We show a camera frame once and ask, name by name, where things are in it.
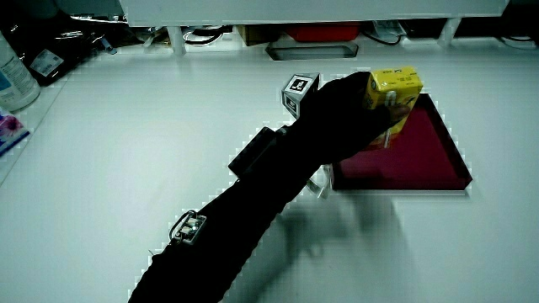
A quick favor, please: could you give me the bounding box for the white raised shelf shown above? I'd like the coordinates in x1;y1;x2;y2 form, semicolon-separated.
119;0;511;56

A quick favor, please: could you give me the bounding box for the dark red square tray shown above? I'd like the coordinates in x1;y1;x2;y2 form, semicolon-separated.
330;92;473;193

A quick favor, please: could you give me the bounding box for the white plastic bottle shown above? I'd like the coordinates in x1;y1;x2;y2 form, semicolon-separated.
0;31;41;113

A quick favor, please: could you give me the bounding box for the red plastic box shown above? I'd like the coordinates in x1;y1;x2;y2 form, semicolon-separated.
285;23;363;43

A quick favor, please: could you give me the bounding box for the brown cardboard box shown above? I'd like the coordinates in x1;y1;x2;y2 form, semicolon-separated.
235;24;288;47

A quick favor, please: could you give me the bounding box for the person's left forearm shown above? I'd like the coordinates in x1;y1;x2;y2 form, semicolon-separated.
127;125;334;303

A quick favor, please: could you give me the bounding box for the black wrist tracker box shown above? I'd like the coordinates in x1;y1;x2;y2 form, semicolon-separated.
227;125;281;178

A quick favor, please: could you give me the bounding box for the person's left hand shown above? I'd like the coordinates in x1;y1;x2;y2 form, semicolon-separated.
280;71;412;166

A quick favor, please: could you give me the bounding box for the clear rectangular tray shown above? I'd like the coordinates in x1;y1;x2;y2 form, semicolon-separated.
264;40;360;61

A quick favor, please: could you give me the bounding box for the small circuit board module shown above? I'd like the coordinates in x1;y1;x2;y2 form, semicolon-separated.
168;209;208;247

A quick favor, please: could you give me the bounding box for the yellow ice redtea carton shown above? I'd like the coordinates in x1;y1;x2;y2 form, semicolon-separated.
362;66;424;152

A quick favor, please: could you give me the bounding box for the pink floral tissue packet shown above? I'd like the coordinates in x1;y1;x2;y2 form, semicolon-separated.
0;107;31;157

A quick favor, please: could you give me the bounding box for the black bag with white label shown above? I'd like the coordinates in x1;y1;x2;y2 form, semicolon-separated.
0;8;127;88

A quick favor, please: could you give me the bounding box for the clear plastic wrapper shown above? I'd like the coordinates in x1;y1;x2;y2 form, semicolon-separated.
306;164;334;200

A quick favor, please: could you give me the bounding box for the black cable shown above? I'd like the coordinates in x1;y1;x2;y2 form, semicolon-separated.
181;25;233;46
362;23;404;46

